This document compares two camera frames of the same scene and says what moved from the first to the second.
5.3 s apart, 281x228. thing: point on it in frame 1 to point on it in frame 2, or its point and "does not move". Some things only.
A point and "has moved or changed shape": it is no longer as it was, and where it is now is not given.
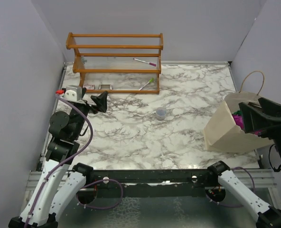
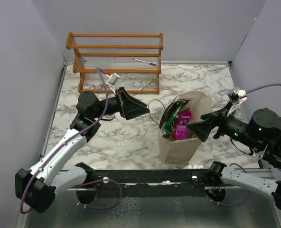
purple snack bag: (238, 119) has moved or changed shape
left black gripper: (101, 101) to (131, 107)
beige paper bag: (222, 135) to (180, 153)
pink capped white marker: (150, 63) does not move
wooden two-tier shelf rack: (117, 63) does not move
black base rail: (149, 183) does not move
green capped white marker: (150, 81) does not move
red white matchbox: (89, 87) does not move
